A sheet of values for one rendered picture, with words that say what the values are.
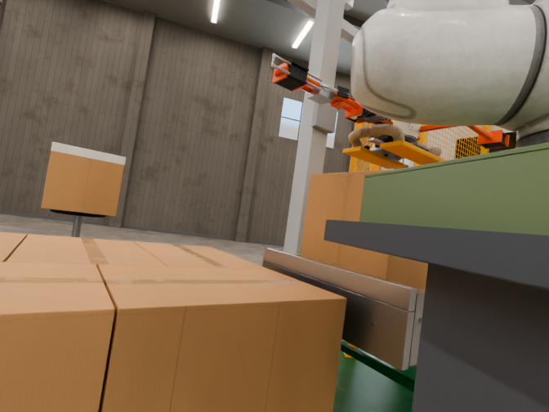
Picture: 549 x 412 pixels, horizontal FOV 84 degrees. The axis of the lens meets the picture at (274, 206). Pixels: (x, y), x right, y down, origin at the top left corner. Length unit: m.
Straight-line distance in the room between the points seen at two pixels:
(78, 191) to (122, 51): 8.00
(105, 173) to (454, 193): 2.09
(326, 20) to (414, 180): 2.37
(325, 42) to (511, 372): 2.44
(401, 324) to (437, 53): 0.66
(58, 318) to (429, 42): 0.67
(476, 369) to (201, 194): 8.67
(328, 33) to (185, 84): 7.26
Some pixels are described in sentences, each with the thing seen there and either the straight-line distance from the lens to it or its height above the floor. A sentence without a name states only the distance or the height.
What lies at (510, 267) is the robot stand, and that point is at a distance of 0.31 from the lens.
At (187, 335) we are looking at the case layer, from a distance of 0.68.
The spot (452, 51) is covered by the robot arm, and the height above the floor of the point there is 0.97.
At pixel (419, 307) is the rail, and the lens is 0.93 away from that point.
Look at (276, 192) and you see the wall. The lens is 9.36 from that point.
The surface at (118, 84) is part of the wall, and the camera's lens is 9.70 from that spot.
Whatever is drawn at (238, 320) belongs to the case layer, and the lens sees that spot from 0.72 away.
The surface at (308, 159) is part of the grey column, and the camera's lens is 2.30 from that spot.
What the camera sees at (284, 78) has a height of 1.17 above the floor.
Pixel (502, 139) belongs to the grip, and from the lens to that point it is 1.60.
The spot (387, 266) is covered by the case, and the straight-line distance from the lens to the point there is 1.01.
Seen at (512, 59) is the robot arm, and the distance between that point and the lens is 0.49.
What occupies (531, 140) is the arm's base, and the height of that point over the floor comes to 0.89.
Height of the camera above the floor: 0.73
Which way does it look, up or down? 3 degrees up
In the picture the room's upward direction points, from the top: 8 degrees clockwise
